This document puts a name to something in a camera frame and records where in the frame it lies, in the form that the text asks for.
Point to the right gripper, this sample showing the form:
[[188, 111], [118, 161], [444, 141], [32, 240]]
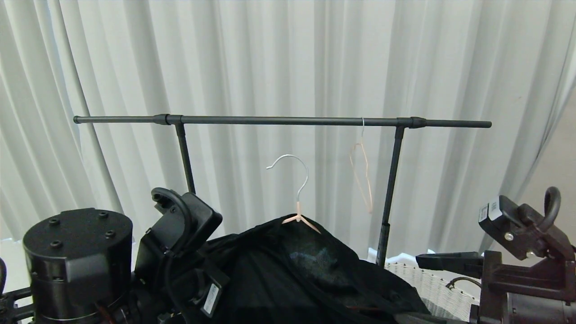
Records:
[[531, 306]]

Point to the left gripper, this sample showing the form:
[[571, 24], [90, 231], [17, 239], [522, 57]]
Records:
[[211, 292]]

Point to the black garment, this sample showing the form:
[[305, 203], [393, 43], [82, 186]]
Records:
[[292, 279]]

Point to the pink clothes hanger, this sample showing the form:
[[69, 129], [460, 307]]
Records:
[[299, 211], [362, 180]]

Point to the white laundry basket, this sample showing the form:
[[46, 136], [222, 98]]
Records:
[[436, 292]]

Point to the black clothes rack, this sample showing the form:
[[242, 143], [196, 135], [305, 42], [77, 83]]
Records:
[[270, 120]]

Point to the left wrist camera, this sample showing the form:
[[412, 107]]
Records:
[[193, 220]]

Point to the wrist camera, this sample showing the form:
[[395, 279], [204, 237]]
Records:
[[517, 225], [193, 220]]

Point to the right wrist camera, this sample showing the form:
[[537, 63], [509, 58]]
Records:
[[517, 225]]

